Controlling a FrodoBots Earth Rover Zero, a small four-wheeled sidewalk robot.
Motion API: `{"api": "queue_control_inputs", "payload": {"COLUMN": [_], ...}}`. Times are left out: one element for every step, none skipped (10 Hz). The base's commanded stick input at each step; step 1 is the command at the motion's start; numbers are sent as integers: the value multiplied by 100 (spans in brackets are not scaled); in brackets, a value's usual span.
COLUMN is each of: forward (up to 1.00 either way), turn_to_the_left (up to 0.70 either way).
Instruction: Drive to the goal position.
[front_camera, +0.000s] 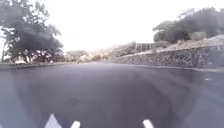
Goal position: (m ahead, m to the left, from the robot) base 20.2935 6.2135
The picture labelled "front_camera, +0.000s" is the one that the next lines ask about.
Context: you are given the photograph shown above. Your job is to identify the dark grey asphalt road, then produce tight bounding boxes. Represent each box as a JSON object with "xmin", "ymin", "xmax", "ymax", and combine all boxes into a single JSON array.
[{"xmin": 0, "ymin": 61, "xmax": 224, "ymax": 128}]

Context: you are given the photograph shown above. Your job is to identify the overgrown slope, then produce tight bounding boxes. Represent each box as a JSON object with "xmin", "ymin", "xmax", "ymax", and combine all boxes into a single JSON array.
[{"xmin": 108, "ymin": 34, "xmax": 224, "ymax": 57}]

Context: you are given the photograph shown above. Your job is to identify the tall stone retaining wall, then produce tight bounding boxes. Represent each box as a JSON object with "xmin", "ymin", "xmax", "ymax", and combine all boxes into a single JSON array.
[{"xmin": 106, "ymin": 44, "xmax": 224, "ymax": 70}]

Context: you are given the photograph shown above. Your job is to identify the low stone wall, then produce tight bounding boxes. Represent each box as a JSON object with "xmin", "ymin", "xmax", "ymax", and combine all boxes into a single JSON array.
[{"xmin": 0, "ymin": 60, "xmax": 88, "ymax": 70}]

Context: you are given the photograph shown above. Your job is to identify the group of trees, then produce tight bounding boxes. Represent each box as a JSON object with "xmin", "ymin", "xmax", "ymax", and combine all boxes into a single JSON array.
[{"xmin": 152, "ymin": 7, "xmax": 224, "ymax": 44}]

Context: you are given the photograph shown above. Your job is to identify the large dark tree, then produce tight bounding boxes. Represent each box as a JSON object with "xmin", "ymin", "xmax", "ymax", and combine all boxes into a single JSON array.
[{"xmin": 0, "ymin": 0, "xmax": 66, "ymax": 64}]

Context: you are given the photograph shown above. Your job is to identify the robot's own part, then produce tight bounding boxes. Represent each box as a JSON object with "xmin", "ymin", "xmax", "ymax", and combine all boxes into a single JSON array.
[
  {"xmin": 70, "ymin": 120, "xmax": 81, "ymax": 128},
  {"xmin": 142, "ymin": 118, "xmax": 155, "ymax": 128}
]

